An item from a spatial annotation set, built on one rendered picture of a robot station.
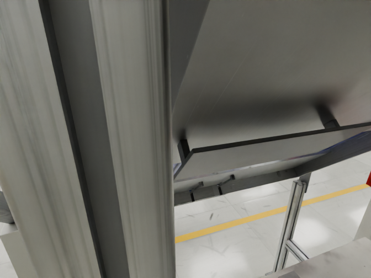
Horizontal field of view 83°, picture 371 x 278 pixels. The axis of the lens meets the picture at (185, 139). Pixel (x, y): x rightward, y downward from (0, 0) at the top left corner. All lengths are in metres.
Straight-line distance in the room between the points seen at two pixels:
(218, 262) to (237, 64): 1.37
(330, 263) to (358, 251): 0.12
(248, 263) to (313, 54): 1.38
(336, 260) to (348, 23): 0.69
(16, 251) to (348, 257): 0.85
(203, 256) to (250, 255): 0.29
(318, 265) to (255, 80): 0.64
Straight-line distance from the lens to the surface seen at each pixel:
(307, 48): 0.21
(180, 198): 0.76
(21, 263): 0.64
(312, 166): 0.95
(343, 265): 0.81
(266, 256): 1.57
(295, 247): 1.22
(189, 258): 1.48
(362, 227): 1.38
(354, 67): 0.28
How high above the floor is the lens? 1.17
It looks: 22 degrees down
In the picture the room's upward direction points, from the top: straight up
